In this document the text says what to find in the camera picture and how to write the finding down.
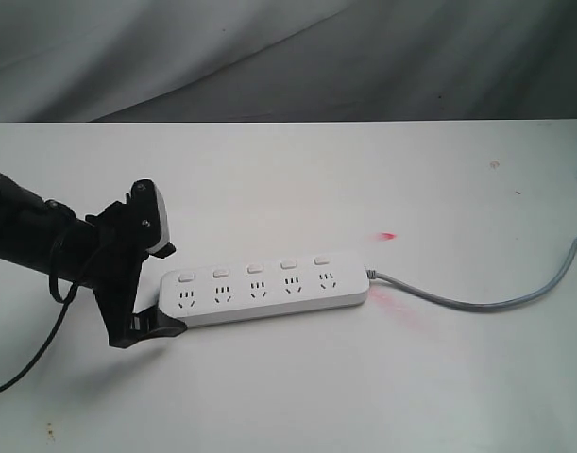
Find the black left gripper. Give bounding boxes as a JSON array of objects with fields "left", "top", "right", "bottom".
[{"left": 85, "top": 199, "right": 187, "bottom": 349}]

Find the white five-outlet power strip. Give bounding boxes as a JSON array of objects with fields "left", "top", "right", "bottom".
[{"left": 159, "top": 252, "right": 369, "bottom": 328}]

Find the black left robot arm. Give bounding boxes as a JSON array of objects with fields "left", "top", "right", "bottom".
[{"left": 0, "top": 173, "right": 187, "bottom": 348}]

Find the white backdrop cloth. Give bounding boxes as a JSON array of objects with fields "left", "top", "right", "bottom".
[{"left": 0, "top": 1, "right": 577, "bottom": 122}]

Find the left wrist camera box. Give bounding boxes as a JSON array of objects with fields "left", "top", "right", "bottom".
[{"left": 127, "top": 179, "right": 171, "bottom": 253}]

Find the black left camera cable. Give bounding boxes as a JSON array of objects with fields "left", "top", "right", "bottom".
[{"left": 0, "top": 226, "right": 105, "bottom": 398}]

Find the grey power cable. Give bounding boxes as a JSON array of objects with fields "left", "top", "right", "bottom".
[{"left": 364, "top": 155, "right": 577, "bottom": 312}]

